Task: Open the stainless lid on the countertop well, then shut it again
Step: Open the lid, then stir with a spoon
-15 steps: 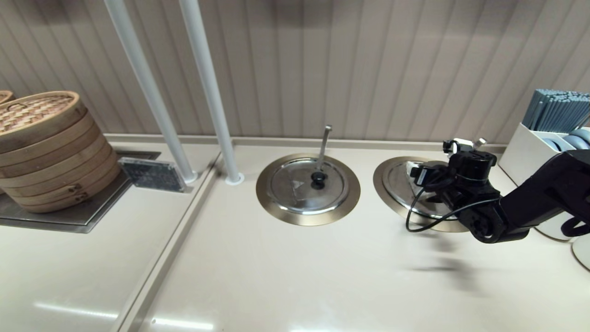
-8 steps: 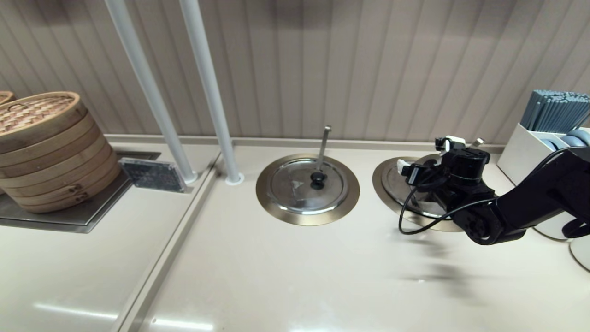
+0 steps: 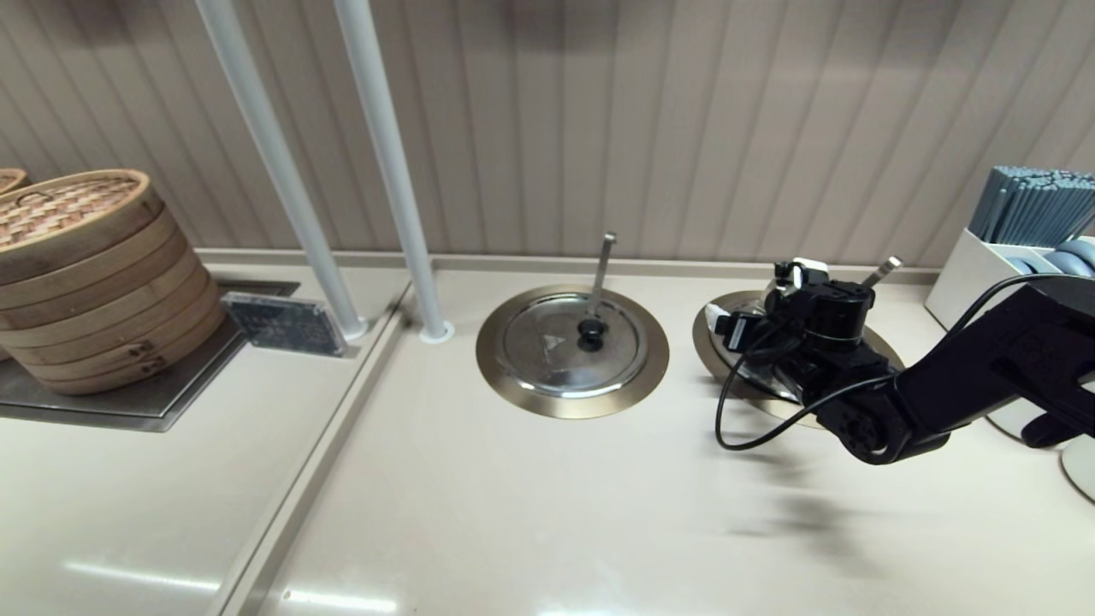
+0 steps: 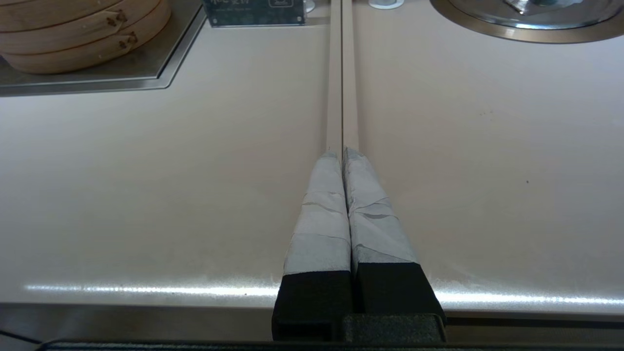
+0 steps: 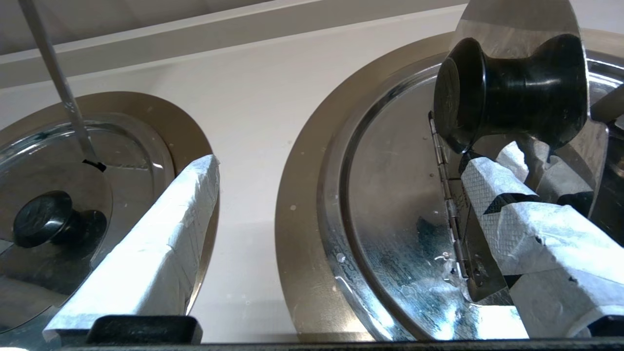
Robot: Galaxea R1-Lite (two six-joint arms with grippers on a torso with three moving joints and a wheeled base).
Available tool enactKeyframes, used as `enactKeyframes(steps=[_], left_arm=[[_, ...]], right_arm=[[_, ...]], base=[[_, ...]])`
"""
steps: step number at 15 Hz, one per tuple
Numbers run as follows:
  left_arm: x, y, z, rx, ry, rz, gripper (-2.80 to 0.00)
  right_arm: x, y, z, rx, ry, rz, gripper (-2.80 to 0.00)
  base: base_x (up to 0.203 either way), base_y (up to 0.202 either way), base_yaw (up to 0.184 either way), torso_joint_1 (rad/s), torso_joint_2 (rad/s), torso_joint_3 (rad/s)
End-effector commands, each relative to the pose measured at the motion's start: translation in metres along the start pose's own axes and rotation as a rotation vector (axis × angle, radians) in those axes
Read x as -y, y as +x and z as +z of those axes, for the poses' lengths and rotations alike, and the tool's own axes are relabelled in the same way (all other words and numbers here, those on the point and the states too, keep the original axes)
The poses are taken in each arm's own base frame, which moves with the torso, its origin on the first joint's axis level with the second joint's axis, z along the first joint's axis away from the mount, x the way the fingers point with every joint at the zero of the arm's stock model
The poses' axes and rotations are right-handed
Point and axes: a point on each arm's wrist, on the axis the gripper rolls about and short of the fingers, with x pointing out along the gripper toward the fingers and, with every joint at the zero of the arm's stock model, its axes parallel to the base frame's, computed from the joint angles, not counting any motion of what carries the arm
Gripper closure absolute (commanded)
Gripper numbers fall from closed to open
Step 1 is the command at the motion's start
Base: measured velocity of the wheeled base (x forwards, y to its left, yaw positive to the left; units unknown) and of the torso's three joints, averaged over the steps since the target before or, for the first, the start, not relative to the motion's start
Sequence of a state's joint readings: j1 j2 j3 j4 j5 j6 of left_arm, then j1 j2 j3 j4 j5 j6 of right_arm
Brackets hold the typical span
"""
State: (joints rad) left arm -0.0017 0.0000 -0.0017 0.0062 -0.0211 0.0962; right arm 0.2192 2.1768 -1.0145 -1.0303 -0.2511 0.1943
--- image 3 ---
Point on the steel steamer tray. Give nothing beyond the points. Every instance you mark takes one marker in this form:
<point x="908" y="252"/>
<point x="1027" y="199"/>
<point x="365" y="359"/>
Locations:
<point x="171" y="411"/>

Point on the white cylindrical cup stack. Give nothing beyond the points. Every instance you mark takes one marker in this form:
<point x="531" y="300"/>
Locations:
<point x="1026" y="426"/>

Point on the grey-blue chopsticks bundle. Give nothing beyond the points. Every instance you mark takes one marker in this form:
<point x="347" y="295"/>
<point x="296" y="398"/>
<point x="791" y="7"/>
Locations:
<point x="1035" y="205"/>

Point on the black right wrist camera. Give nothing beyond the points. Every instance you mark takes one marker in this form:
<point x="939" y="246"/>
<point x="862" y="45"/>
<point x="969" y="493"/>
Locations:
<point x="740" y="332"/>

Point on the white utensil holder box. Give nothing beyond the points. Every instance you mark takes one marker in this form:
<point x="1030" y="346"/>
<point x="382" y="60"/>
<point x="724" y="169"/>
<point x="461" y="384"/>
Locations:
<point x="962" y="282"/>

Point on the bamboo steamer stack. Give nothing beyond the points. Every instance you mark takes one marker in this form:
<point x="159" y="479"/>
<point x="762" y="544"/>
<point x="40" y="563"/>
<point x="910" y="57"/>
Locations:
<point x="85" y="282"/>
<point x="10" y="180"/>

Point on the dark acrylic label sign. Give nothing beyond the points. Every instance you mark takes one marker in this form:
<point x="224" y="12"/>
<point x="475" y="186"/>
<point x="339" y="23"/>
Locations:
<point x="282" y="325"/>

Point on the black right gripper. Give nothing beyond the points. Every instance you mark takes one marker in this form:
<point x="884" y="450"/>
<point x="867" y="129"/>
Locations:
<point x="825" y="315"/>

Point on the white metal pole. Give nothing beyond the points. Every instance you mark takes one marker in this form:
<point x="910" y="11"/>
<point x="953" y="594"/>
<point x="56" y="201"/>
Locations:
<point x="274" y="154"/>
<point x="389" y="154"/>

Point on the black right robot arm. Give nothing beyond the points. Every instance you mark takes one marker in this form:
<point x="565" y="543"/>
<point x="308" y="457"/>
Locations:
<point x="984" y="368"/>

